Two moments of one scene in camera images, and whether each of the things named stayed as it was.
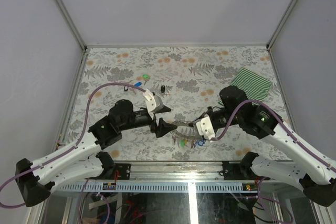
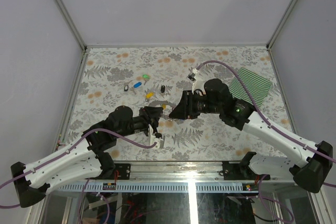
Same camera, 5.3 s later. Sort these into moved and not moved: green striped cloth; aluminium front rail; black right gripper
Moved: black right gripper
Not moved: aluminium front rail; green striped cloth
